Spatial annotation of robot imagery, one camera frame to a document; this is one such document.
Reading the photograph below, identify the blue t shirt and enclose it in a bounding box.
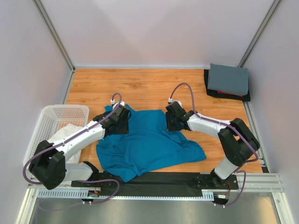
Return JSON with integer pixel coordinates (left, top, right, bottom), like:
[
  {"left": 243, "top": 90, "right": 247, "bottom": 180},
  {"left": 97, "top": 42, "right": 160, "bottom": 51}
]
[{"left": 96, "top": 108, "right": 206, "bottom": 182}]

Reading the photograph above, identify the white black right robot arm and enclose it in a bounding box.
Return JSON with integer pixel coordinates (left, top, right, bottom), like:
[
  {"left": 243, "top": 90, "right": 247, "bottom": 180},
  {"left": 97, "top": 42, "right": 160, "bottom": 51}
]
[{"left": 165, "top": 101, "right": 260, "bottom": 189}]

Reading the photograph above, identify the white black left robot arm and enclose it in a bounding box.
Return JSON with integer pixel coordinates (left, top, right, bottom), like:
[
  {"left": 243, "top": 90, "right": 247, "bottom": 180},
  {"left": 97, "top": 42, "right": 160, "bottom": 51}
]
[{"left": 25, "top": 104, "right": 131, "bottom": 190}]

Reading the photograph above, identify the folded red t shirt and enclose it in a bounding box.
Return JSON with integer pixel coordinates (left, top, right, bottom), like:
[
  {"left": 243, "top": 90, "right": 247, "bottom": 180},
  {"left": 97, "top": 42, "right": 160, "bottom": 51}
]
[{"left": 217, "top": 91, "right": 244, "bottom": 97}]

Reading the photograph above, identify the white t shirt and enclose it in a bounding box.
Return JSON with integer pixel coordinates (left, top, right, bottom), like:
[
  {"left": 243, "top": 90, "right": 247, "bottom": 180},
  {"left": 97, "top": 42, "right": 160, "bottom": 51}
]
[{"left": 48, "top": 123, "right": 82, "bottom": 164}]

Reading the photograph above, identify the white plastic laundry basket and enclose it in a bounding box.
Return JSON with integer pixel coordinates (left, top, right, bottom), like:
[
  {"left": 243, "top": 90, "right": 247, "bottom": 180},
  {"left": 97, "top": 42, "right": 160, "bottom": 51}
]
[{"left": 23, "top": 105, "right": 89, "bottom": 164}]

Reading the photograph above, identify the folded grey t shirt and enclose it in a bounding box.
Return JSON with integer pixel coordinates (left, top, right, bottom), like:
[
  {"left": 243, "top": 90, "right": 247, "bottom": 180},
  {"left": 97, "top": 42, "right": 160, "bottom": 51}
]
[{"left": 207, "top": 63, "right": 249, "bottom": 95}]

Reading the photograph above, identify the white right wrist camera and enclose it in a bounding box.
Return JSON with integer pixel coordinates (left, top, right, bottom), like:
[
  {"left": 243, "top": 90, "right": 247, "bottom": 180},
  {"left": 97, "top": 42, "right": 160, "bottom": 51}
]
[{"left": 168, "top": 98, "right": 182, "bottom": 107}]

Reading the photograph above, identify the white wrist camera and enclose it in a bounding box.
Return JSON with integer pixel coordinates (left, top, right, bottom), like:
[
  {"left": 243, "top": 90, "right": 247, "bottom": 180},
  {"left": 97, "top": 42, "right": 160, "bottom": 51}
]
[
  {"left": 168, "top": 98, "right": 182, "bottom": 107},
  {"left": 110, "top": 99, "right": 125, "bottom": 109}
]

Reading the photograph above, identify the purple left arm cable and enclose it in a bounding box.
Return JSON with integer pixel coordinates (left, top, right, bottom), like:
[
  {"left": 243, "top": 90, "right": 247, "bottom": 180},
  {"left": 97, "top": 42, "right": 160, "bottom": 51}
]
[{"left": 22, "top": 92, "right": 124, "bottom": 206}]

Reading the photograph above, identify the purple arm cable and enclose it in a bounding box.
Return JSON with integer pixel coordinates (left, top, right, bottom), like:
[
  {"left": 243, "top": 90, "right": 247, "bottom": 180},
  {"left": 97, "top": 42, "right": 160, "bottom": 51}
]
[
  {"left": 168, "top": 83, "right": 260, "bottom": 208},
  {"left": 22, "top": 92, "right": 124, "bottom": 206}
]

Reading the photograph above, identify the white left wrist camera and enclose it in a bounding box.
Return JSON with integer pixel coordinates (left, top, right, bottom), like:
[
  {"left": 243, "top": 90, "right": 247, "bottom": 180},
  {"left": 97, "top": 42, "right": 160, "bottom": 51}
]
[{"left": 110, "top": 99, "right": 125, "bottom": 109}]

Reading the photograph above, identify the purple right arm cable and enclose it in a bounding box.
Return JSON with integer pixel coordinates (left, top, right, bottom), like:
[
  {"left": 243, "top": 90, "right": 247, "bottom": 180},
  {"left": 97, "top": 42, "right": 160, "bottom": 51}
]
[{"left": 168, "top": 83, "right": 260, "bottom": 208}]

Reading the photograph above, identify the slotted grey cable duct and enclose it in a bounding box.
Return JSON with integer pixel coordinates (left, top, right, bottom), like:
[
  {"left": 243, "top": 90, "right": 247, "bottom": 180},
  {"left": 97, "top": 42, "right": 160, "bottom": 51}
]
[{"left": 37, "top": 189, "right": 214, "bottom": 202}]

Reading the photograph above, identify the left aluminium corner post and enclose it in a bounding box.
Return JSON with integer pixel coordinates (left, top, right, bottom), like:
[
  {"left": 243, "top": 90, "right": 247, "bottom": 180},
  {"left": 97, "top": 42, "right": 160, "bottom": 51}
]
[{"left": 32, "top": 0, "right": 75, "bottom": 72}]

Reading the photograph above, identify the aluminium corner post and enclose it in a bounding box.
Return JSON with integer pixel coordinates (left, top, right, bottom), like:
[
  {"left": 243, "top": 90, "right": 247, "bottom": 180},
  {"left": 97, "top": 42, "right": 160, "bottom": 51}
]
[
  {"left": 32, "top": 0, "right": 75, "bottom": 72},
  {"left": 238, "top": 0, "right": 283, "bottom": 68}
]

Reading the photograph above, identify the right aluminium corner post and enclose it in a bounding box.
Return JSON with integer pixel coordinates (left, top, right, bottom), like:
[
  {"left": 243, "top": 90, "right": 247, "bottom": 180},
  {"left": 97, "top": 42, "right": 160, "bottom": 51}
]
[{"left": 238, "top": 0, "right": 283, "bottom": 68}]

